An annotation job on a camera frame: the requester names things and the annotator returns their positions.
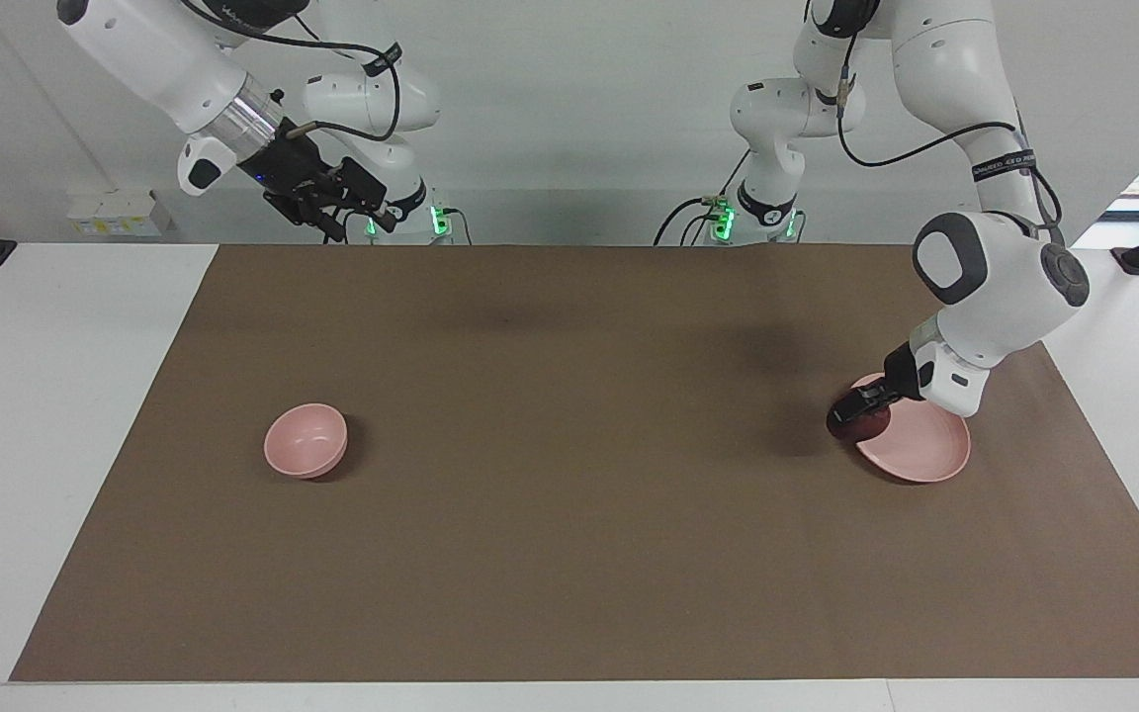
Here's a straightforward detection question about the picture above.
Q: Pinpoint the pink plate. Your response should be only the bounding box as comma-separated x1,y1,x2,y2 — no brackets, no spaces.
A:
851,373,972,484

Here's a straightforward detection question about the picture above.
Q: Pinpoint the red apple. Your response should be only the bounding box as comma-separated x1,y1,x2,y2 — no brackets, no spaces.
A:
830,403,893,443

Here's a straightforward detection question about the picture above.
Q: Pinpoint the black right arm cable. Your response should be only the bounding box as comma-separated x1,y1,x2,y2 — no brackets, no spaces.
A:
179,0,403,145

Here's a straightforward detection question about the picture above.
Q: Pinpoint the white wall socket box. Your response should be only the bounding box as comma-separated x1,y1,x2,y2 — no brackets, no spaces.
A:
68,190,177,238

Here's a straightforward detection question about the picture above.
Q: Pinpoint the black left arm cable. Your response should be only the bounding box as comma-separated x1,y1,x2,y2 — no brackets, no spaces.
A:
833,30,1066,248

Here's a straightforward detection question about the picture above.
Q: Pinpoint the black left base cable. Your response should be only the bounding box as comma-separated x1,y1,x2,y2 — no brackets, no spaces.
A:
654,148,753,246

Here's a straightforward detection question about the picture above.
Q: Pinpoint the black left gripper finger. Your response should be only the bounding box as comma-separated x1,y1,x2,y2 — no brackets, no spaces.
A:
829,386,900,422

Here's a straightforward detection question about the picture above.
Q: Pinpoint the brown table mat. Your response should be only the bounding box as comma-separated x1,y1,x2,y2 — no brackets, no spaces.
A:
9,244,1139,683

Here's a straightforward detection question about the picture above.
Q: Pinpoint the pink bowl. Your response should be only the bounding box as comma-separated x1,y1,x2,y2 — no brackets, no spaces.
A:
264,402,349,480

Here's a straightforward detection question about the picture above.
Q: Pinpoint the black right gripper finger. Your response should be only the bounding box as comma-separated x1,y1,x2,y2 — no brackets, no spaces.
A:
332,156,398,234
264,190,349,244

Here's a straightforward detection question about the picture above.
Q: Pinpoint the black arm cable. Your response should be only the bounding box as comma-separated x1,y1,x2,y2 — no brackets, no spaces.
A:
179,0,403,145
833,30,1066,248

